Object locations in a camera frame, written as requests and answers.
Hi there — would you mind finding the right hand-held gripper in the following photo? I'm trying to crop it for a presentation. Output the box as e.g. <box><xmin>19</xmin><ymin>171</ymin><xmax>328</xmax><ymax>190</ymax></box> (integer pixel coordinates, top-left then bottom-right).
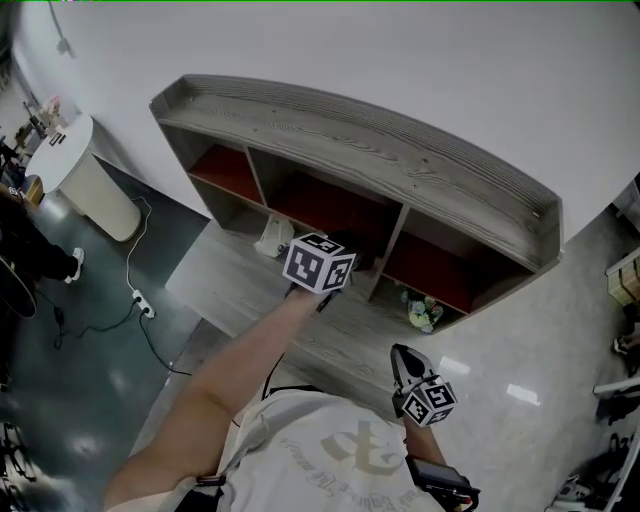
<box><xmin>390</xmin><ymin>343</ymin><xmax>458</xmax><ymax>428</ymax></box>

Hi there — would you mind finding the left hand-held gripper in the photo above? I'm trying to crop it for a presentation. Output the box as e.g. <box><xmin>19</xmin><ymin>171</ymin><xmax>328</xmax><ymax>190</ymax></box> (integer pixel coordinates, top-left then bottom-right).
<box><xmin>282</xmin><ymin>232</ymin><xmax>357</xmax><ymax>314</ymax></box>

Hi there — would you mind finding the grey wooden shelf unit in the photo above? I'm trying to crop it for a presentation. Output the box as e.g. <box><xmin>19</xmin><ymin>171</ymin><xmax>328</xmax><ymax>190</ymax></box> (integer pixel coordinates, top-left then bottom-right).
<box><xmin>148</xmin><ymin>73</ymin><xmax>565</xmax><ymax>335</ymax></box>

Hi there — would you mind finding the person's left forearm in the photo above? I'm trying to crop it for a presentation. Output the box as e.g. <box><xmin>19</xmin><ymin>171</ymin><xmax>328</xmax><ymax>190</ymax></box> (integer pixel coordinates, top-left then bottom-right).
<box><xmin>102</xmin><ymin>287</ymin><xmax>326</xmax><ymax>512</ymax></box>

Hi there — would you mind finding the person's right forearm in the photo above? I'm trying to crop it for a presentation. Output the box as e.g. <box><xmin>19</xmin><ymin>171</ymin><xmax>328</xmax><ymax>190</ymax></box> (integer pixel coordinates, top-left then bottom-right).
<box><xmin>401</xmin><ymin>417</ymin><xmax>449</xmax><ymax>471</ymax></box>

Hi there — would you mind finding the white plastic bag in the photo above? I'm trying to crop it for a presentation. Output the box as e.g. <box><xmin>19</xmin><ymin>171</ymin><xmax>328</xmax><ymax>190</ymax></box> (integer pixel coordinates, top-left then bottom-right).
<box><xmin>253</xmin><ymin>213</ymin><xmax>296</xmax><ymax>259</ymax></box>

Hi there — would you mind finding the person's white printed shirt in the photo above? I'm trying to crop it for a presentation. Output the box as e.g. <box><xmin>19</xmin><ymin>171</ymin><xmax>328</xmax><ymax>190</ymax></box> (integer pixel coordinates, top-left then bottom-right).
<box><xmin>192</xmin><ymin>388</ymin><xmax>426</xmax><ymax>512</ymax></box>

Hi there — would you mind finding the white power strip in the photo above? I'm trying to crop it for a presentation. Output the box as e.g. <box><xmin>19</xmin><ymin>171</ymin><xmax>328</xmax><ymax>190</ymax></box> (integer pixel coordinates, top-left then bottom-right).
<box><xmin>131</xmin><ymin>293</ymin><xmax>157</xmax><ymax>319</ymax></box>

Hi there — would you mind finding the round white table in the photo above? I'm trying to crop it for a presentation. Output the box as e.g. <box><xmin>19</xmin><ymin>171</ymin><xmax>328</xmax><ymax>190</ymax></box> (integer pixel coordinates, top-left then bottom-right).
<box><xmin>25</xmin><ymin>113</ymin><xmax>143</xmax><ymax>244</ymax></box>

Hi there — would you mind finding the black round seat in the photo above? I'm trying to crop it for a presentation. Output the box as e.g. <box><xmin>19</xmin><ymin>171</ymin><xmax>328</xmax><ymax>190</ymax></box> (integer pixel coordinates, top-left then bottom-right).
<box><xmin>0</xmin><ymin>257</ymin><xmax>39</xmax><ymax>320</ymax></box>

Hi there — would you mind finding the black wrist-strapped device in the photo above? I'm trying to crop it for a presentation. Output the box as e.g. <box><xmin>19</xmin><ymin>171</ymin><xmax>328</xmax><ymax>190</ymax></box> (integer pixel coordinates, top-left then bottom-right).
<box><xmin>403</xmin><ymin>452</ymin><xmax>482</xmax><ymax>512</ymax></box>

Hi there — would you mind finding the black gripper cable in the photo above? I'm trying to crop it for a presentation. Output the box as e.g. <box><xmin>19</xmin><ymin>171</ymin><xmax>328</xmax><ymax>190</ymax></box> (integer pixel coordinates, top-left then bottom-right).
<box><xmin>259</xmin><ymin>355</ymin><xmax>282</xmax><ymax>401</ymax></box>

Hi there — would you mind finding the black floor cable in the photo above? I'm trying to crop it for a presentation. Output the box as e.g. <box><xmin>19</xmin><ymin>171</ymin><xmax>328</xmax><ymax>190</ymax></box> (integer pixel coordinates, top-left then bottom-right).
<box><xmin>52</xmin><ymin>299</ymin><xmax>141</xmax><ymax>350</ymax></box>
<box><xmin>138</xmin><ymin>314</ymin><xmax>194</xmax><ymax>376</ymax></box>

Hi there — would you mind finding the grey wall conduit box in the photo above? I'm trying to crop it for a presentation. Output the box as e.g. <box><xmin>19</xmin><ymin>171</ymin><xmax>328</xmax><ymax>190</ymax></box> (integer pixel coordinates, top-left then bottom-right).
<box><xmin>47</xmin><ymin>0</ymin><xmax>77</xmax><ymax>60</ymax></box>

